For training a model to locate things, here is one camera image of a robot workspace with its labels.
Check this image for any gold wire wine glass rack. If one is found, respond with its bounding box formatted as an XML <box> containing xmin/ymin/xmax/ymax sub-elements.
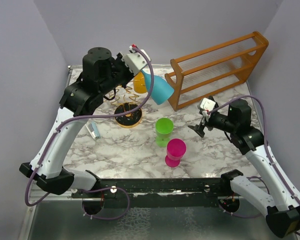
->
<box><xmin>108</xmin><ymin>85</ymin><xmax>143</xmax><ymax>129</ymax></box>

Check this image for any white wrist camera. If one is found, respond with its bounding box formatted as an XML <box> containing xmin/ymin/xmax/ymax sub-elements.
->
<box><xmin>197</xmin><ymin>97</ymin><xmax>216</xmax><ymax>117</ymax></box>
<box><xmin>121</xmin><ymin>44</ymin><xmax>151</xmax><ymax>76</ymax></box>

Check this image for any black base frame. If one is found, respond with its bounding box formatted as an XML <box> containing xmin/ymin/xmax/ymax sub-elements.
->
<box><xmin>71</xmin><ymin>177</ymin><xmax>238</xmax><ymax>209</ymax></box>

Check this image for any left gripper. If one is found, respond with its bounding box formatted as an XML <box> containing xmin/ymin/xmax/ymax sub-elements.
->
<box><xmin>99</xmin><ymin>51</ymin><xmax>138</xmax><ymax>95</ymax></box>

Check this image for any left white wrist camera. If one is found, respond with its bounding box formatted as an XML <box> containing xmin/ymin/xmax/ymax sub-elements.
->
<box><xmin>121</xmin><ymin>44</ymin><xmax>151</xmax><ymax>76</ymax></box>

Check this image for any green plastic goblet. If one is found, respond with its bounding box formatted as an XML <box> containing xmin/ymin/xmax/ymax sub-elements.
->
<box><xmin>155</xmin><ymin>117</ymin><xmax>174</xmax><ymax>147</ymax></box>

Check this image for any wooden rack with clear rods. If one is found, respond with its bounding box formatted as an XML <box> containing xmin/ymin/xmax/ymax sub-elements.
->
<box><xmin>164</xmin><ymin>31</ymin><xmax>269</xmax><ymax>111</ymax></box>

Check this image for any light blue stapler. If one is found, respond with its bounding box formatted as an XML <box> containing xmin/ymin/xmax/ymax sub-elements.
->
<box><xmin>85</xmin><ymin>121</ymin><xmax>101</xmax><ymax>140</ymax></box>

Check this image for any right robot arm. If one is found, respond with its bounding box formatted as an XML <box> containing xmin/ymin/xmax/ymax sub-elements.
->
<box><xmin>198</xmin><ymin>96</ymin><xmax>300</xmax><ymax>238</ymax></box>

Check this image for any teal plastic goblet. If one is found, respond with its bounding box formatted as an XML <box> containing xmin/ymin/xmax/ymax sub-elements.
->
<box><xmin>151</xmin><ymin>75</ymin><xmax>174</xmax><ymax>105</ymax></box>

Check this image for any pink plastic goblet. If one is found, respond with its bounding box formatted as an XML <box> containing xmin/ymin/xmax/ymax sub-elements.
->
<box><xmin>165</xmin><ymin>138</ymin><xmax>187</xmax><ymax>168</ymax></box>

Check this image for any orange plastic goblet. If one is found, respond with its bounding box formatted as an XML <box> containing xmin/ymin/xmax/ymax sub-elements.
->
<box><xmin>133</xmin><ymin>72</ymin><xmax>147</xmax><ymax>94</ymax></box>

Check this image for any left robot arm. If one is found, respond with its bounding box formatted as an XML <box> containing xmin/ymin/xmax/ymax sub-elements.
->
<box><xmin>19</xmin><ymin>45</ymin><xmax>153</xmax><ymax>198</ymax></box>

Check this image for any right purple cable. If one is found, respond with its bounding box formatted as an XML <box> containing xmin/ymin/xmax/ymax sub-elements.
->
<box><xmin>207</xmin><ymin>95</ymin><xmax>300</xmax><ymax>238</ymax></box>

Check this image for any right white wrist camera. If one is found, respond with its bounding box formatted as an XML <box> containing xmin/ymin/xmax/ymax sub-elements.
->
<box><xmin>197</xmin><ymin>97</ymin><xmax>216</xmax><ymax>117</ymax></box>

